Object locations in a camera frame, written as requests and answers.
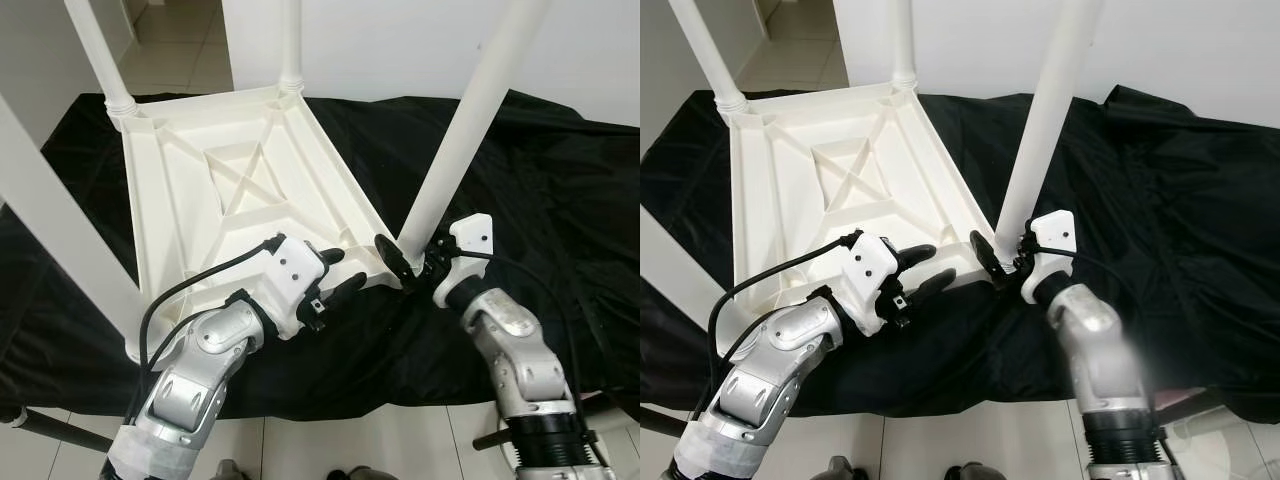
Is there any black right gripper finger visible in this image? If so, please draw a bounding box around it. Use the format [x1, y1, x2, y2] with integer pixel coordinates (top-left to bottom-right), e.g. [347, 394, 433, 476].
[373, 234, 419, 291]
[968, 230, 1009, 289]

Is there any white plastic table top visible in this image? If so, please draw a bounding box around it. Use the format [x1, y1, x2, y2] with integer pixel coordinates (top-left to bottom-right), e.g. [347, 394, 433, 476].
[715, 82, 1006, 341]
[110, 85, 411, 361]

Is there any white plastic table leg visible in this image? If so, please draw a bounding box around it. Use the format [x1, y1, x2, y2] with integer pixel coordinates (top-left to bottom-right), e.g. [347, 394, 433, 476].
[278, 0, 304, 96]
[65, 0, 136, 116]
[888, 0, 918, 91]
[397, 0, 553, 266]
[668, 0, 749, 113]
[0, 95, 146, 336]
[640, 205, 726, 331]
[993, 0, 1104, 251]

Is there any black table cloth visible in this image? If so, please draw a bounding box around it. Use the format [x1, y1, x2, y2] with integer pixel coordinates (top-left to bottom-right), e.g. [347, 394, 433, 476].
[0, 90, 641, 421]
[640, 85, 1280, 421]

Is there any black metal rod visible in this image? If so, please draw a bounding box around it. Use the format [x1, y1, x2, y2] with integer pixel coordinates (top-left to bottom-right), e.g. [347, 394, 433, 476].
[0, 408, 111, 453]
[640, 408, 686, 438]

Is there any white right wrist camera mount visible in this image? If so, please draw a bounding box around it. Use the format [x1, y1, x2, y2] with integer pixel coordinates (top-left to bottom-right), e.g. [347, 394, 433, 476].
[433, 213, 496, 306]
[1020, 210, 1078, 304]

